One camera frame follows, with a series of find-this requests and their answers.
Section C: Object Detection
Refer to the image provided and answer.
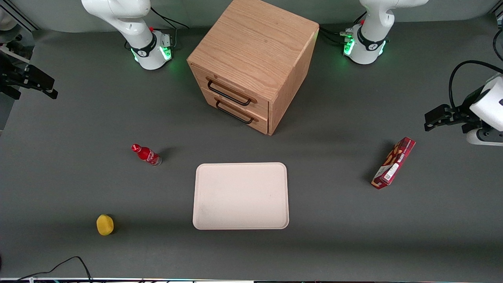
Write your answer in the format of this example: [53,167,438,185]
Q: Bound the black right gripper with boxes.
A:
[0,51,59,100]

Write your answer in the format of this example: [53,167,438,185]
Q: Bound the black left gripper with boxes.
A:
[424,86,488,134]

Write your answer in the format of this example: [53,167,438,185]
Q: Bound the black metal drawer handle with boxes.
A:
[207,79,252,107]
[215,100,255,125]

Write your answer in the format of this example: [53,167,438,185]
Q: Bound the wooden drawer with tray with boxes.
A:
[190,63,270,118]

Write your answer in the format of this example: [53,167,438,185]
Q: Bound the wooden drawer front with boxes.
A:
[200,86,269,135]

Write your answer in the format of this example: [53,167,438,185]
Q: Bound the wooden drawer cabinet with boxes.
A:
[187,0,319,136]

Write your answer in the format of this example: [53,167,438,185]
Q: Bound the red tartan cookie box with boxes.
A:
[371,137,416,190]

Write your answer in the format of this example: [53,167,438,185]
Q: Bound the red soda bottle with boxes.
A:
[131,144,162,167]

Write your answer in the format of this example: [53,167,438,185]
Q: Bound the yellow lemon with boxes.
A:
[96,214,115,236]

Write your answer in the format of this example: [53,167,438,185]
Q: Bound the beige plastic tray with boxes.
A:
[193,162,290,230]

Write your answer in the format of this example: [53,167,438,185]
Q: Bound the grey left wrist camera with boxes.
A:
[466,128,503,147]

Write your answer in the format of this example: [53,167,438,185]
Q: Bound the black looped wrist cable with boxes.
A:
[449,60,503,111]

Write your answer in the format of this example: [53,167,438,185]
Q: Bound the aluminium frame rail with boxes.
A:
[0,0,40,33]

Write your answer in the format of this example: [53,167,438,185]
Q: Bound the black cable at table edge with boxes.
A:
[493,27,503,62]

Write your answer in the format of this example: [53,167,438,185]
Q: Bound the black left arm base cables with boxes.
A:
[319,12,366,46]

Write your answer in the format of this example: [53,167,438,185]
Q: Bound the black arm base cables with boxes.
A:
[149,6,190,50]
[319,12,366,46]

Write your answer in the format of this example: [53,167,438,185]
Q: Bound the black right arm base cables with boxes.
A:
[149,6,190,50]

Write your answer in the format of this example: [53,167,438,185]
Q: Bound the thin black table cable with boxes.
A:
[18,256,93,282]

